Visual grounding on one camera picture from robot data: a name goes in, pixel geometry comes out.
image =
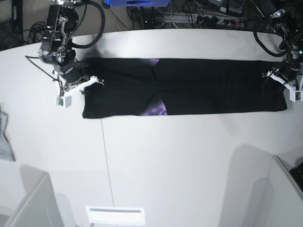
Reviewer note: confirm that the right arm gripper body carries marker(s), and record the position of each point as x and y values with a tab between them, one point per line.
71	75

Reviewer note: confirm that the white power strip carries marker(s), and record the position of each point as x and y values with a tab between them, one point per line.
195	19

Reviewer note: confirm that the white table cable slot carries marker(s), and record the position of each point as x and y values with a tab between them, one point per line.
116	216

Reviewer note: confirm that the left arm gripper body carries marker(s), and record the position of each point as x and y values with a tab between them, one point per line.
287	71

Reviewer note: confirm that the black T-shirt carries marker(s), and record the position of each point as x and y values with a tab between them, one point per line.
180	87

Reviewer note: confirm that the blue box at top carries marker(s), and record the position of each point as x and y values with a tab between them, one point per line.
148	3

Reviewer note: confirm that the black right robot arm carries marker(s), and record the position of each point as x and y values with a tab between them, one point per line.
58	49

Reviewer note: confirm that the grey cloth at left edge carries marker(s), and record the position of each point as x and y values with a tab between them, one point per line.
6	152

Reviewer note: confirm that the black keyboard at right edge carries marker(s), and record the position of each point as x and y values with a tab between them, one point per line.
297	174

